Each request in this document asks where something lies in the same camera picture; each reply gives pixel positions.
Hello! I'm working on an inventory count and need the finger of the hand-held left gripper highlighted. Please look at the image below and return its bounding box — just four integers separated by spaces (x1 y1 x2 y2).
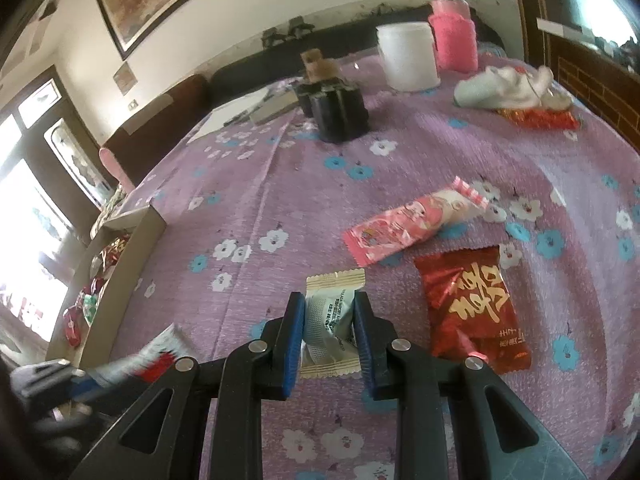
67 367 147 404

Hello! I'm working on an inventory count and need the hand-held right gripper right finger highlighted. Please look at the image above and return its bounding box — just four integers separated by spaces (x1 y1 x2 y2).
352 290 588 480

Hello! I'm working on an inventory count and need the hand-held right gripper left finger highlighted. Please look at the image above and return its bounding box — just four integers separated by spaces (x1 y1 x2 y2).
70 291 307 480

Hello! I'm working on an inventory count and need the white grey snack packet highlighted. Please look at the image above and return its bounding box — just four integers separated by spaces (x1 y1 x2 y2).
298 269 367 380

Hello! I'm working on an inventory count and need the red white snack packet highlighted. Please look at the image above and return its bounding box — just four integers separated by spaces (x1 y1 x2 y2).
92 323 188 386

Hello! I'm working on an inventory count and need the pile of small candies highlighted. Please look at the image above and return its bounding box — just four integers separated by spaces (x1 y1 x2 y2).
62 232 131 348

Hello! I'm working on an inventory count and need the large red foil snack packet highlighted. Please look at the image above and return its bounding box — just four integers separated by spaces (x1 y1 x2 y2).
414 245 532 376

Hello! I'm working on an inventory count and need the pink snack packet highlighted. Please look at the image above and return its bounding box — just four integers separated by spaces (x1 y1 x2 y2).
342 176 491 267

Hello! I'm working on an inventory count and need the cardboard box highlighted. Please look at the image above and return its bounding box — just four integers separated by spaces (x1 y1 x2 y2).
45 205 168 366

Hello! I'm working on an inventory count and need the pink rolled item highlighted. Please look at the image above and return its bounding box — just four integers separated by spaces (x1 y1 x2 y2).
99 146 132 193

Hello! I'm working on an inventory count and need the black bottle holder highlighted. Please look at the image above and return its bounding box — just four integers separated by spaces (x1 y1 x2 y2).
295 77 371 143

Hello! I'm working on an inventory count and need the grey notebook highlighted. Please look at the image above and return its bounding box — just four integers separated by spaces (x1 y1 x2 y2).
249 91 301 126

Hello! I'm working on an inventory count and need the dark sofa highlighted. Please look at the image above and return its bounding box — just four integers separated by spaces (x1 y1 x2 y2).
97 2 506 188

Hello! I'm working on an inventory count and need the red foil wrapper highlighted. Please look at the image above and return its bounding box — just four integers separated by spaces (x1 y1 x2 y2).
497 107 581 131

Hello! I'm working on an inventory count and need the white plastic jar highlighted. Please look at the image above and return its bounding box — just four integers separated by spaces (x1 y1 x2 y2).
376 22 442 92

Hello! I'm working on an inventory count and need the white cloth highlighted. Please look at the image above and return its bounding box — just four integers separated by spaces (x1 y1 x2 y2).
453 65 573 111

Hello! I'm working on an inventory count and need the pink bottle with knitted sleeve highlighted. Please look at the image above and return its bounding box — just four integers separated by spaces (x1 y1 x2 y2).
429 0 481 72

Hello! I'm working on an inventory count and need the wooden cabinet with brick pattern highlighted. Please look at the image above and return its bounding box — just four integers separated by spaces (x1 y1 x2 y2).
507 0 640 156

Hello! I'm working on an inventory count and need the white shelf board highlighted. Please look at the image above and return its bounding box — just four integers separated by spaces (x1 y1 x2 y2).
536 17 596 43

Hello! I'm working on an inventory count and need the clutter of small dark items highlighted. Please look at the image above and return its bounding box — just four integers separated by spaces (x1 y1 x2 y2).
595 30 640 68

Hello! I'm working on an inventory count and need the glass door with wooden frame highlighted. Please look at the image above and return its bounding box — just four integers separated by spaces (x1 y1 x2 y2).
0 65 126 361

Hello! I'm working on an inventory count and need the small wall picture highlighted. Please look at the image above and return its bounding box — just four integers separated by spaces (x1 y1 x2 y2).
112 62 138 95

